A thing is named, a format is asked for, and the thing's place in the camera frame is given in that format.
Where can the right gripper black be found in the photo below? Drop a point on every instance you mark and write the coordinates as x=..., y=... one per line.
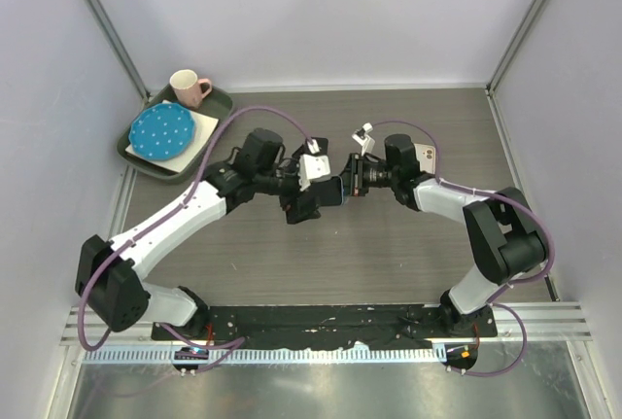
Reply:
x=353, y=176

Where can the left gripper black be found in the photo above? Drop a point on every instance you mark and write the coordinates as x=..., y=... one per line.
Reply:
x=292, y=204

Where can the clear phone case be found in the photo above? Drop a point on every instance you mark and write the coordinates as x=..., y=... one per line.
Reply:
x=344, y=193

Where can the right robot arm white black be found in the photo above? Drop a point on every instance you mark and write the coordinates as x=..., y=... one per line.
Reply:
x=505, y=237

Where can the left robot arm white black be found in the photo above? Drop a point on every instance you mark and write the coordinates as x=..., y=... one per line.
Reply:
x=111, y=275

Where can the dark green tray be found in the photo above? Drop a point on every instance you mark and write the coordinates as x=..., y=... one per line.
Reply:
x=216, y=108

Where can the blue dotted plate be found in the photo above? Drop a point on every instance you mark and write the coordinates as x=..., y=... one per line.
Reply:
x=162, y=132

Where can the pink mug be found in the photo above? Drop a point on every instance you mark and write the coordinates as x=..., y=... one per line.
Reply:
x=189, y=88

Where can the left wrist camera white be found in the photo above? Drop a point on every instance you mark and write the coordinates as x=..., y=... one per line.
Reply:
x=313, y=163

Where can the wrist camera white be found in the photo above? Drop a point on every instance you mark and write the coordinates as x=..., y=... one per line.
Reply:
x=313, y=163
x=363, y=138

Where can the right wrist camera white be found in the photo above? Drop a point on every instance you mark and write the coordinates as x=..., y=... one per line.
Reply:
x=363, y=138

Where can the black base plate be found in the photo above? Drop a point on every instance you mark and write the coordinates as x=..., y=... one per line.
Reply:
x=329, y=327

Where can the slotted cable duct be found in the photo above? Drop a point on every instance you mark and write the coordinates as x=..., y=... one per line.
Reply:
x=184, y=355

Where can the aluminium frame rail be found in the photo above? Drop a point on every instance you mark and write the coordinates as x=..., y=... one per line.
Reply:
x=543, y=321

